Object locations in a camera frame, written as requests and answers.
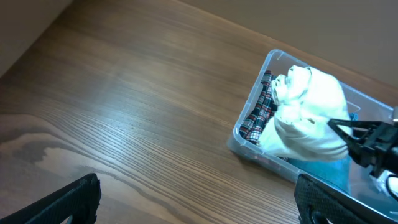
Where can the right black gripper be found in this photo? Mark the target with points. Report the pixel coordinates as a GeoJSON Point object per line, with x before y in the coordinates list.
{"type": "Point", "coordinates": [376, 141]}

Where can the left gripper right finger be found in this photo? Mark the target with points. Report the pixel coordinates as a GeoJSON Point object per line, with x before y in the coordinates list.
{"type": "Point", "coordinates": [319, 203]}

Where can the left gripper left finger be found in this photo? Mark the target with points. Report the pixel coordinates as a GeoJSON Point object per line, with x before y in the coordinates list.
{"type": "Point", "coordinates": [75, 203]}

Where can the blue jeans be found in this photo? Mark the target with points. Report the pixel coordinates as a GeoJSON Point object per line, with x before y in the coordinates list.
{"type": "Point", "coordinates": [326, 171]}

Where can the white printed t-shirt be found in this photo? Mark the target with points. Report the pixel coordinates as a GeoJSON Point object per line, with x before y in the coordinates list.
{"type": "Point", "coordinates": [387, 183]}

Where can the cream garment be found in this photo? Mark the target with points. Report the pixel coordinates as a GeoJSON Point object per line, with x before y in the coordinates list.
{"type": "Point", "coordinates": [306, 100]}

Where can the plaid shirt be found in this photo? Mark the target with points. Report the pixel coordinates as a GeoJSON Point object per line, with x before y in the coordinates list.
{"type": "Point", "coordinates": [254, 124]}

